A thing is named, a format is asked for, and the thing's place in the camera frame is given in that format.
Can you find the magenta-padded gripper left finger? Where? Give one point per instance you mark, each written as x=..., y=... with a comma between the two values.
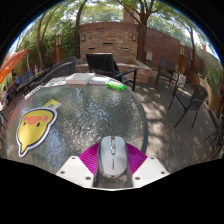
x=88, y=158

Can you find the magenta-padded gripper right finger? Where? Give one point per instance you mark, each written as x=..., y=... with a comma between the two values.
x=136, y=159

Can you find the white computer mouse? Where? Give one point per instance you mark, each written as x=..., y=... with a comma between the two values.
x=112, y=160

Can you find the yellow chick-shaped mouse pad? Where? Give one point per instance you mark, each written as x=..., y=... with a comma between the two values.
x=33, y=128

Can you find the yellow card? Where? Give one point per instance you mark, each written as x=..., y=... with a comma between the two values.
x=52, y=104

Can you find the small green bottle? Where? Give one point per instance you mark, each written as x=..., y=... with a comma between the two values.
x=116, y=85

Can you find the small white box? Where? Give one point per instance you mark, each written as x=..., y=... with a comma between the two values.
x=99, y=80

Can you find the large white box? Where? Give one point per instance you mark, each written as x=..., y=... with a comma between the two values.
x=79, y=78

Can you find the colourful printed leaflet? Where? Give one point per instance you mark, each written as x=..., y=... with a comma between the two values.
x=55, y=82

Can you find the white printed strip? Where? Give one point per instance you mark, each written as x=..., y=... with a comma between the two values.
x=33, y=92

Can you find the dark mesh metal chair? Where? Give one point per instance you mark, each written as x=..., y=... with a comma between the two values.
x=61, y=70
x=196, y=95
x=65, y=61

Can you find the black slatted wooden chair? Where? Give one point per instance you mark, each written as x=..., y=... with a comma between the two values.
x=100, y=63

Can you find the dark round patio table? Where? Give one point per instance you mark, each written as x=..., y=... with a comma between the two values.
x=31, y=79

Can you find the blue chair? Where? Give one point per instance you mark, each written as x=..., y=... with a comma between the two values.
x=26, y=75

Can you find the person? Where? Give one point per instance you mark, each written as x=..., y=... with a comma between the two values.
x=5, y=94
x=16, y=80

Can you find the tree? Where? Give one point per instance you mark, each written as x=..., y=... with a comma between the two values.
x=141, y=36
x=40, y=46
x=192, y=45
x=78, y=33

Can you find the orange patio umbrella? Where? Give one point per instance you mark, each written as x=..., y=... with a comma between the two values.
x=11, y=63

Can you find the white wall box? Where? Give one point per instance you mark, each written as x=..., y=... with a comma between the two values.
x=149, y=55

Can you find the wooden lamp post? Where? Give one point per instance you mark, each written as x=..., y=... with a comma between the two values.
x=181, y=58
x=59, y=48

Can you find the wall lamp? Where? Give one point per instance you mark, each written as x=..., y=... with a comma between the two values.
x=134, y=37
x=82, y=37

